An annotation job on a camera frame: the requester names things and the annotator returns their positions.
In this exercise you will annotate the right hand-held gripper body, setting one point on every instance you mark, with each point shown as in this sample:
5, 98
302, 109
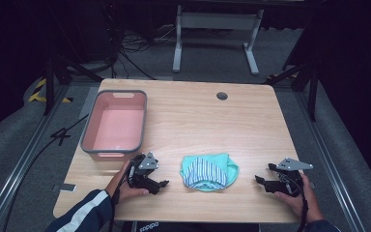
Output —
288, 180

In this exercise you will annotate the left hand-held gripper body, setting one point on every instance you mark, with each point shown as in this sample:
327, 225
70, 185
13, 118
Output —
143, 170

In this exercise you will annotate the teal striped cloth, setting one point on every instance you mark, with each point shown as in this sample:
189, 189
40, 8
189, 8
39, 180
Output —
206, 172

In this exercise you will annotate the pink basin with grey rim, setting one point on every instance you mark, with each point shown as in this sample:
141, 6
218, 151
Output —
117, 129

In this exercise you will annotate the person's right hand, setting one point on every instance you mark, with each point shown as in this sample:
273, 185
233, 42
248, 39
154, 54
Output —
299, 203

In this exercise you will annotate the person's left hand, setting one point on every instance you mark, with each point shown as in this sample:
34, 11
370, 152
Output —
124, 190

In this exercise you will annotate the person's black clothing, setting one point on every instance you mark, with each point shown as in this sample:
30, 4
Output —
190, 226

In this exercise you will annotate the black metal stand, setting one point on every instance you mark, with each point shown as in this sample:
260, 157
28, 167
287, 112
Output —
49, 87
312, 93

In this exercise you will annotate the black tape cross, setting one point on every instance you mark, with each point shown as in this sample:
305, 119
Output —
60, 136

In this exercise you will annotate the yellow black hazard tape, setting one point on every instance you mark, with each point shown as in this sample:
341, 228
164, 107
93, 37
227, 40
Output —
38, 92

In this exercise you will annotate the aluminium floor rail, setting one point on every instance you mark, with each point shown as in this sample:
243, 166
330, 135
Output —
330, 161
22, 161

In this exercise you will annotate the white metal table frame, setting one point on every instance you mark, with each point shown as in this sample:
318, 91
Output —
217, 21

